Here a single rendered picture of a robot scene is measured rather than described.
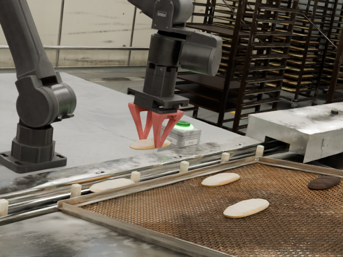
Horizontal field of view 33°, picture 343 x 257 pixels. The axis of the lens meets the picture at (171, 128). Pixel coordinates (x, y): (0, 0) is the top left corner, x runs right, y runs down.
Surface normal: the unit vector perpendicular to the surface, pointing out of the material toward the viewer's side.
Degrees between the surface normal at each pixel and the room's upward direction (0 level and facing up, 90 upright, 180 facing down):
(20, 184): 0
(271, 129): 90
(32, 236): 10
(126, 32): 90
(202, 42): 90
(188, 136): 90
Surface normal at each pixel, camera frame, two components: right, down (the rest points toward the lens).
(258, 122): -0.66, 0.10
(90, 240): 0.02, -0.99
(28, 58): -0.33, 0.05
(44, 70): 0.88, -0.27
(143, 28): 0.73, 0.28
